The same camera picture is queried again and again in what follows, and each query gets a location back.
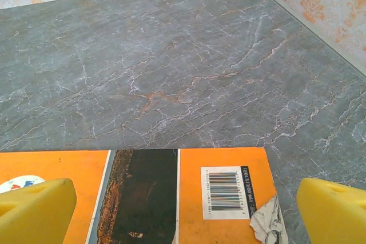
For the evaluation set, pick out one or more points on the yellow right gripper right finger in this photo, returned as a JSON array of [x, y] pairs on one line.
[[334, 215]]

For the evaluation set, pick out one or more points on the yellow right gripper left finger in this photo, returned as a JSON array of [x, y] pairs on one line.
[[34, 212]]

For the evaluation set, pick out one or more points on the orange book with photo band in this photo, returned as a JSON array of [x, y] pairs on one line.
[[194, 198]]

